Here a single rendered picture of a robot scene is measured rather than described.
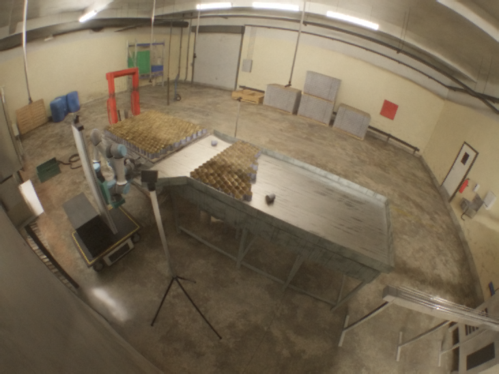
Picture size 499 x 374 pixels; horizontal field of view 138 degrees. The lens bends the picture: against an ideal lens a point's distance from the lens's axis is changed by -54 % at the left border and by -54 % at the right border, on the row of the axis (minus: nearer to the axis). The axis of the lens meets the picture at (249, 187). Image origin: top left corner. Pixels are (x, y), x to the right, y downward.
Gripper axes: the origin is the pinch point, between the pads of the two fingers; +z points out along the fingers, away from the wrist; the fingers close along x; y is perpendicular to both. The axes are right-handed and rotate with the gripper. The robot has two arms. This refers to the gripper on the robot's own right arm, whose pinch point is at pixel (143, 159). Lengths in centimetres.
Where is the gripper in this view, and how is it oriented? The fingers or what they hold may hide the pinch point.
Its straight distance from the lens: 250.8
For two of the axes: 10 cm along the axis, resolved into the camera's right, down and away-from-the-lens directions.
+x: 9.0, 3.7, -2.2
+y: -1.7, 7.7, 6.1
